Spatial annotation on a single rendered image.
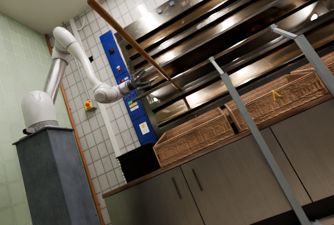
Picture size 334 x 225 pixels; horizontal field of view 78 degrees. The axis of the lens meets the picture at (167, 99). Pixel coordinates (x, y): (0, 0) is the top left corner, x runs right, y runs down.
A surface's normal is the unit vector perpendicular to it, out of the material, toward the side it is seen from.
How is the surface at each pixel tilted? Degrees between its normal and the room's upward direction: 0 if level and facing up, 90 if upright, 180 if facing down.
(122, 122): 90
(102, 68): 90
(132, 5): 90
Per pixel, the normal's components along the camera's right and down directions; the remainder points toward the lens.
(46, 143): -0.22, -0.19
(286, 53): -0.40, -0.45
